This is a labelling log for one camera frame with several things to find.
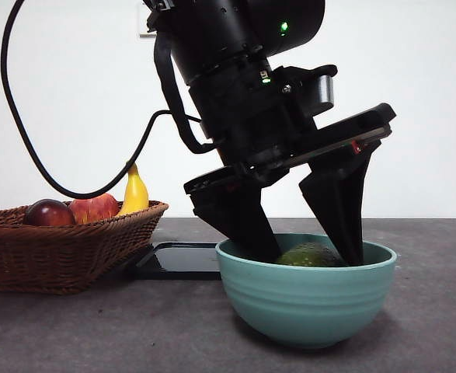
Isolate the teal ribbed bowl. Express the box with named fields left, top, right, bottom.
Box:
left=215, top=232, right=399, bottom=350

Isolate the thin black looping cable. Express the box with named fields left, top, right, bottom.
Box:
left=0, top=0, right=174, bottom=197

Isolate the black braided cable sleeve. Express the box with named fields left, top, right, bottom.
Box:
left=152, top=33, right=225, bottom=154

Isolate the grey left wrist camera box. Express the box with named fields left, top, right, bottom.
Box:
left=274, top=64, right=339, bottom=110

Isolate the black rectangular tray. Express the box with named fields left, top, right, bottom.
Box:
left=123, top=241, right=223, bottom=281

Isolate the white wall socket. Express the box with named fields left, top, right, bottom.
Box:
left=138, top=5, right=159, bottom=39

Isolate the yellow banana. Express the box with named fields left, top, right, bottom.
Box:
left=115, top=162, right=150, bottom=217

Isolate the dark red plum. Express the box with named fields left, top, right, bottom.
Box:
left=23, top=198, right=77, bottom=227

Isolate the red apple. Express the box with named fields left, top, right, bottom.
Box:
left=69, top=193, right=120, bottom=225

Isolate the brown wicker basket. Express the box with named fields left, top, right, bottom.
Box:
left=0, top=200, right=169, bottom=295

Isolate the green avocado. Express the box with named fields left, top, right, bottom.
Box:
left=275, top=242, right=348, bottom=269

